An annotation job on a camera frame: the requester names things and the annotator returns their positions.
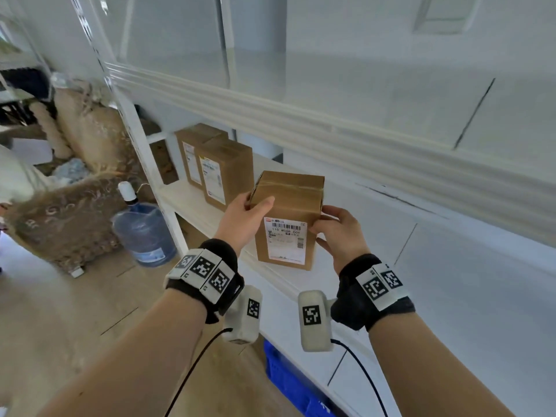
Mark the blue plastic crate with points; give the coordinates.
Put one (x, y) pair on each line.
(291, 382)

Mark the beige rolled mat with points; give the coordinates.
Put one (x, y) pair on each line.
(50, 130)

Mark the blue water jug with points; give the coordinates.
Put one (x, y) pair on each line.
(143, 234)

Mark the person's right hand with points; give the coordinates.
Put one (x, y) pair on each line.
(345, 241)

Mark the person's left hand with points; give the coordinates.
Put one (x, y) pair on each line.
(236, 223)

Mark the person's right thumb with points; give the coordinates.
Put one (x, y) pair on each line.
(319, 227)

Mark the brown patterned armchair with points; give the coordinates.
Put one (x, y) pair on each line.
(69, 212)

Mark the person's right forearm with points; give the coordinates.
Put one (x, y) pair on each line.
(430, 369)

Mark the cardboard box with white label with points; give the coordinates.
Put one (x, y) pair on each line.
(197, 145)
(289, 204)
(228, 173)

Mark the white wrist camera with marker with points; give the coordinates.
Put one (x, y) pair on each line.
(313, 321)
(244, 314)

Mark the white cloth bundle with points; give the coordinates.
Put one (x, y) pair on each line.
(17, 178)

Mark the white metal shelf rack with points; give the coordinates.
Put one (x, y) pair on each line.
(347, 143)

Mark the person's left thumb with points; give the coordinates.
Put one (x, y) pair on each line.
(262, 207)

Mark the person's left forearm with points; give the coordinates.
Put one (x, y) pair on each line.
(130, 364)

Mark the white water pump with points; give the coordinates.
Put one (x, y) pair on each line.
(128, 193)

